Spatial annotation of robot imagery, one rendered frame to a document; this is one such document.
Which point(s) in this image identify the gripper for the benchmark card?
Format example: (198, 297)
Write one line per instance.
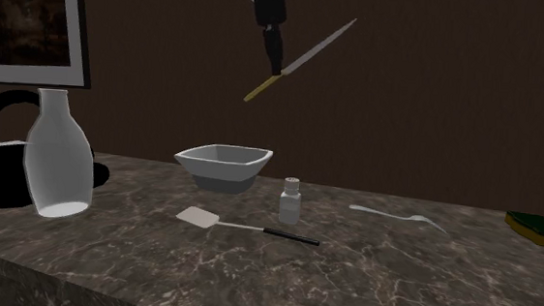
(270, 9)

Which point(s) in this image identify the white square bowl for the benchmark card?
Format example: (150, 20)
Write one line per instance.
(224, 164)

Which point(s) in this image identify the small white bottle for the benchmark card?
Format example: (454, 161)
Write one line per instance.
(290, 205)

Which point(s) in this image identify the white fork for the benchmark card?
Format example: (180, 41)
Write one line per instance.
(391, 214)

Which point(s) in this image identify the white vase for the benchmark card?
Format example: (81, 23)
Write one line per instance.
(58, 163)

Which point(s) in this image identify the green and yellow sponge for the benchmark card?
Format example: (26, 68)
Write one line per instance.
(539, 228)

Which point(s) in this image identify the white framed wall picture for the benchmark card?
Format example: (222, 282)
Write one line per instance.
(74, 27)

